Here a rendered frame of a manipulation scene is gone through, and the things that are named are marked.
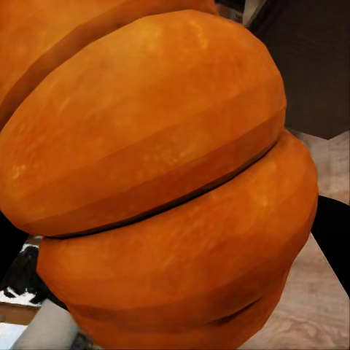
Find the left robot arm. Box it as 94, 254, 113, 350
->
11, 292, 82, 350

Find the pumpkin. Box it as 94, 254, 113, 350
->
0, 0, 319, 350

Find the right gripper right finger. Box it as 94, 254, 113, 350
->
311, 195, 350, 297

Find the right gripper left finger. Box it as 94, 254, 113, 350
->
0, 211, 29, 282

